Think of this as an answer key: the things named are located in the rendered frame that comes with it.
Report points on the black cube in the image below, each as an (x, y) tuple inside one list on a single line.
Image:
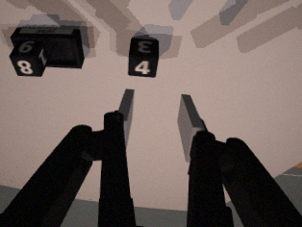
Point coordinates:
[(29, 58), (143, 57)]

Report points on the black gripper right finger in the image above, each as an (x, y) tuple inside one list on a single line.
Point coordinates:
[(257, 198)]

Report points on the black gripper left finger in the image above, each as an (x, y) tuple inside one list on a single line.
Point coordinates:
[(46, 198)]

